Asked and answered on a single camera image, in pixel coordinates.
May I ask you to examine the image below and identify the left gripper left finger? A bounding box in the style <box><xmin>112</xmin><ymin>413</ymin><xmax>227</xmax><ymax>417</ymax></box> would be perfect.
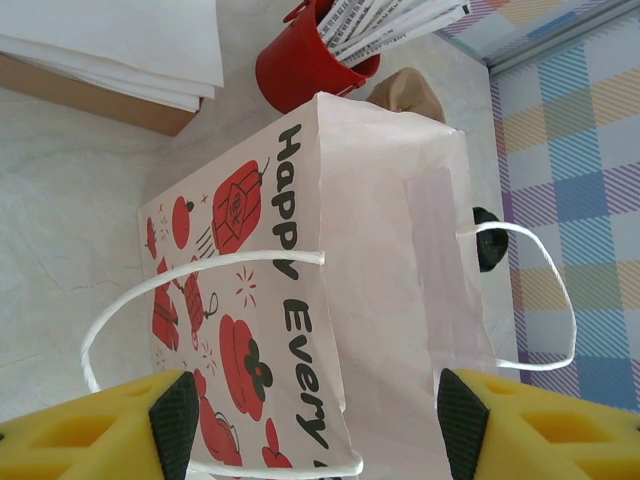
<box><xmin>0</xmin><ymin>369</ymin><xmax>201</xmax><ymax>480</ymax></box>

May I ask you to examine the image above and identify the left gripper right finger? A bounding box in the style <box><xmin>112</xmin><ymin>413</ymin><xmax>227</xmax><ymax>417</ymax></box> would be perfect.
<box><xmin>436</xmin><ymin>367</ymin><xmax>640</xmax><ymax>480</ymax></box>

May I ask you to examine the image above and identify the white red printed paper bag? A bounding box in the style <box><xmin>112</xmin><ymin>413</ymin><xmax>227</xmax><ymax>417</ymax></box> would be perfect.
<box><xmin>79</xmin><ymin>91</ymin><xmax>579</xmax><ymax>476</ymax></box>

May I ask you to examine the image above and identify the black cup lid stack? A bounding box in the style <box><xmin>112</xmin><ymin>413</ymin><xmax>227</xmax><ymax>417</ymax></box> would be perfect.
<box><xmin>471</xmin><ymin>204</ymin><xmax>510</xmax><ymax>275</ymax></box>

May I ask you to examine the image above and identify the brown cardboard box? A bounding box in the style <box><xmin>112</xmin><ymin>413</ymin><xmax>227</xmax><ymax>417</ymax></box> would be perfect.
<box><xmin>0</xmin><ymin>52</ymin><xmax>197</xmax><ymax>137</ymax></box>

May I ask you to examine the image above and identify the brown pulp cup carrier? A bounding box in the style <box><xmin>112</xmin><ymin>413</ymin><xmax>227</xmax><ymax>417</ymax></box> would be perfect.
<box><xmin>367</xmin><ymin>67</ymin><xmax>448</xmax><ymax>124</ymax></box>

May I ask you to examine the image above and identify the white napkin stack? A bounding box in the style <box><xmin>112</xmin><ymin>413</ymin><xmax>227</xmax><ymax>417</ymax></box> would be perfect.
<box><xmin>0</xmin><ymin>0</ymin><xmax>225</xmax><ymax>114</ymax></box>

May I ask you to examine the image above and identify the red straw cup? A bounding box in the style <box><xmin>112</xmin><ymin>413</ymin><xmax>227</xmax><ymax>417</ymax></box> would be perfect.
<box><xmin>254</xmin><ymin>0</ymin><xmax>382</xmax><ymax>116</ymax></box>

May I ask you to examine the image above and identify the paper wrapped straw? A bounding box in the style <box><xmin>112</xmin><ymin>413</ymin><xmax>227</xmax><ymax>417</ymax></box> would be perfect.
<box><xmin>317</xmin><ymin>0</ymin><xmax>351</xmax><ymax>36</ymax></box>
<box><xmin>324</xmin><ymin>0</ymin><xmax>381</xmax><ymax>44</ymax></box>
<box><xmin>329</xmin><ymin>0</ymin><xmax>416</xmax><ymax>51</ymax></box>
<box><xmin>342</xmin><ymin>2</ymin><xmax>472</xmax><ymax>66</ymax></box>
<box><xmin>334</xmin><ymin>0</ymin><xmax>451</xmax><ymax>59</ymax></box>

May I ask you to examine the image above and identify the aluminium frame post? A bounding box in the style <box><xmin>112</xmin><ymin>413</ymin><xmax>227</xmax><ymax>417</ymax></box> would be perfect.
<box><xmin>432</xmin><ymin>0</ymin><xmax>640</xmax><ymax>79</ymax></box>

